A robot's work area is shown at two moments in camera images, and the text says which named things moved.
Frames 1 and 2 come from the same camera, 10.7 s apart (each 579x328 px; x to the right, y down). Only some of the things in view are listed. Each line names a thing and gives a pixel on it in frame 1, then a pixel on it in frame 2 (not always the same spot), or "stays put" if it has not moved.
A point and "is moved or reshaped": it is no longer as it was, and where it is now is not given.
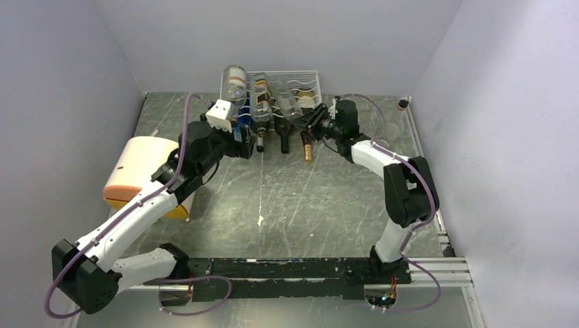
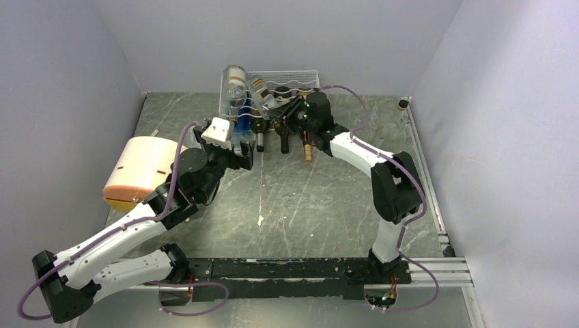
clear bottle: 287,102 → 390,132
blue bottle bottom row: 244,116 stays put
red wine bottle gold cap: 306,100 stays put
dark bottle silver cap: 261,127 stays put
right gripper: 311,121 → 282,120
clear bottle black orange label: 261,104 is moved or reshaped
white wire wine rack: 261,97 stays put
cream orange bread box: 139,160 stays put
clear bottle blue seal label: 234,85 stays put
